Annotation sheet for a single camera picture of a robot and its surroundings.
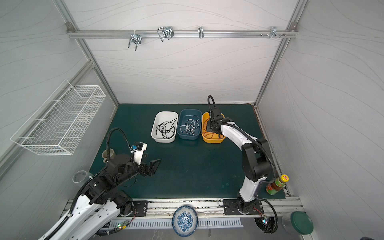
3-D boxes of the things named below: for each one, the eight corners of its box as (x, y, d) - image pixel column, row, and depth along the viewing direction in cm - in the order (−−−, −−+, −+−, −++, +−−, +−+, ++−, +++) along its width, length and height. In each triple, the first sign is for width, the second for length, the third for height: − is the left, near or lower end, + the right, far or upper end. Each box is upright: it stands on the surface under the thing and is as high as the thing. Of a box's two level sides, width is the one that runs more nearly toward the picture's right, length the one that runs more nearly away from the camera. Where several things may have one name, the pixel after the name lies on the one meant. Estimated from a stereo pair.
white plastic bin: (152, 144, 103) (149, 137, 95) (157, 119, 117) (155, 111, 110) (176, 144, 103) (175, 137, 95) (179, 119, 117) (178, 111, 110)
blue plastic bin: (177, 142, 104) (175, 134, 96) (179, 118, 119) (178, 109, 111) (202, 142, 104) (202, 134, 96) (201, 118, 119) (202, 109, 111)
